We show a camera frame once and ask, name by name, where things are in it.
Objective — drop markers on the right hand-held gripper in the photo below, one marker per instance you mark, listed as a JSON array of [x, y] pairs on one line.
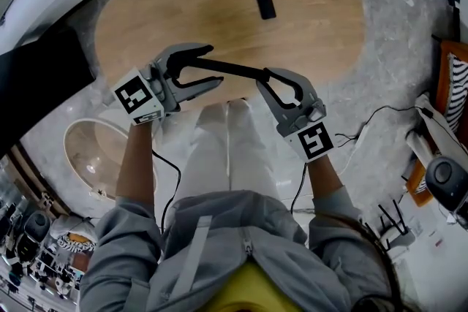
[[314, 142]]

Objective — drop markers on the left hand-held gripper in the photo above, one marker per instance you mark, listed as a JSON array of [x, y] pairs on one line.
[[137, 95]]

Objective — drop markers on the black framed picture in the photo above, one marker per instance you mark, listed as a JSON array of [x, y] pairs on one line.
[[230, 68]]

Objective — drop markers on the person's left forearm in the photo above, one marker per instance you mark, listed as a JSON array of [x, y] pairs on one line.
[[135, 164]]

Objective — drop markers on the person's right forearm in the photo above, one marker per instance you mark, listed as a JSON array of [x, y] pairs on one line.
[[325, 179]]

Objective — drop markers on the wooden coffee table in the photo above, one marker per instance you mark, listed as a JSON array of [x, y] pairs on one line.
[[204, 11]]

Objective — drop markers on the white power strip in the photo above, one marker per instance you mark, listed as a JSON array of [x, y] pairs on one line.
[[360, 139]]

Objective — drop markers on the person's white trousers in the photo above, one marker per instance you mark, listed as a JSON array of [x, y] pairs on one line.
[[226, 157]]

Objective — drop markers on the black cabinet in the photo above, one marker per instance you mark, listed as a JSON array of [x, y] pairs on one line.
[[36, 84]]

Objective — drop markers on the person's grey jacket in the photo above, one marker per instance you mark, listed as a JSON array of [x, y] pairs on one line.
[[219, 230]]

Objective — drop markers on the orange sofa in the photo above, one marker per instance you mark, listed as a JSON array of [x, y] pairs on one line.
[[444, 84]]

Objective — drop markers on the black white striped cushion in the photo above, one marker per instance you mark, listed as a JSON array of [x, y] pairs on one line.
[[459, 95]]

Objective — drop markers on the person's yellow shirt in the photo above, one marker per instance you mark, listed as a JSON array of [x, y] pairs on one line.
[[252, 288]]

